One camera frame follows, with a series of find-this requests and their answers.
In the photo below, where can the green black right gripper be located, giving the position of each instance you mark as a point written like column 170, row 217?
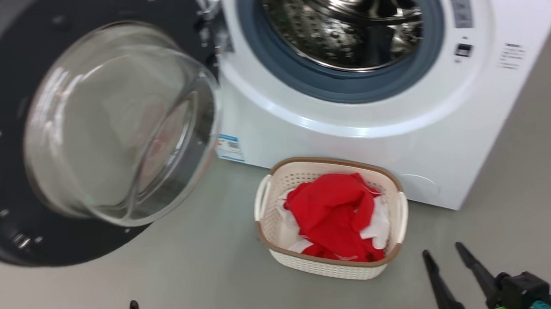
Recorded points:
column 522, row 290

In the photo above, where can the grey warning sticker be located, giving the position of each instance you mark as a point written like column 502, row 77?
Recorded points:
column 459, row 3

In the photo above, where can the red and white garment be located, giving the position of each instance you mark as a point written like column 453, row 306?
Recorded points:
column 332, row 208

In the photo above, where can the blue energy label sticker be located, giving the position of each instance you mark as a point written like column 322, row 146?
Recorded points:
column 230, row 148

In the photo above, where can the cream laundry basket brown rim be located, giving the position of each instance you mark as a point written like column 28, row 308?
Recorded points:
column 332, row 271

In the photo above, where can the white front-load washing machine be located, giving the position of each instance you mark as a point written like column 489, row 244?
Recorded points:
column 426, row 153

